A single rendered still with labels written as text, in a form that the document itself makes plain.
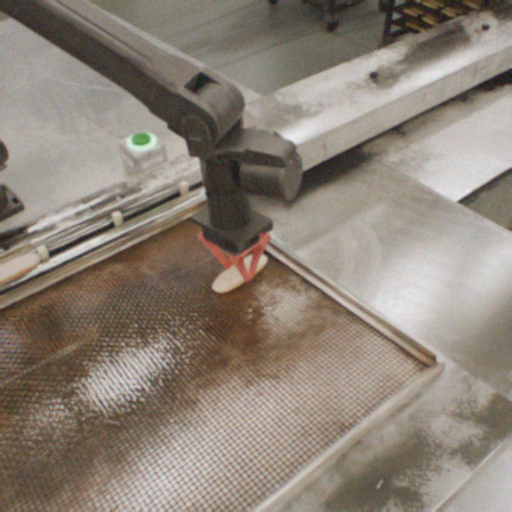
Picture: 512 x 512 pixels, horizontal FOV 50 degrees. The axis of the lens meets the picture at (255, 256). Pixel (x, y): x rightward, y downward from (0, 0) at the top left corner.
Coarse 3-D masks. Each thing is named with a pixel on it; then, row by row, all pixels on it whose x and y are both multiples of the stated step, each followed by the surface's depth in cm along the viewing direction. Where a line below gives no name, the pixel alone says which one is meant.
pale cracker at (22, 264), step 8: (24, 256) 92; (32, 256) 92; (8, 264) 90; (16, 264) 90; (24, 264) 90; (32, 264) 91; (0, 272) 89; (8, 272) 89; (16, 272) 89; (24, 272) 90; (0, 280) 88
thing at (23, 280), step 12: (204, 192) 103; (180, 204) 100; (192, 204) 102; (156, 216) 98; (132, 228) 96; (144, 228) 98; (108, 240) 94; (72, 252) 92; (84, 252) 92; (48, 264) 90; (60, 264) 91; (24, 276) 88; (36, 276) 89; (0, 288) 86; (12, 288) 87
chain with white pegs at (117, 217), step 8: (184, 184) 103; (184, 192) 104; (168, 200) 104; (152, 208) 103; (112, 216) 98; (120, 216) 97; (136, 216) 101; (104, 232) 99; (40, 248) 91; (64, 248) 95; (40, 256) 92; (48, 256) 93
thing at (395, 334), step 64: (128, 256) 87; (256, 320) 73; (384, 320) 69; (64, 384) 68; (128, 384) 67; (192, 384) 66; (320, 384) 64; (384, 384) 63; (64, 448) 61; (256, 448) 58
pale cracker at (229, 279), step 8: (264, 256) 82; (248, 264) 80; (264, 264) 81; (224, 272) 80; (232, 272) 79; (256, 272) 80; (216, 280) 79; (224, 280) 78; (232, 280) 78; (240, 280) 78; (216, 288) 78; (224, 288) 78; (232, 288) 78
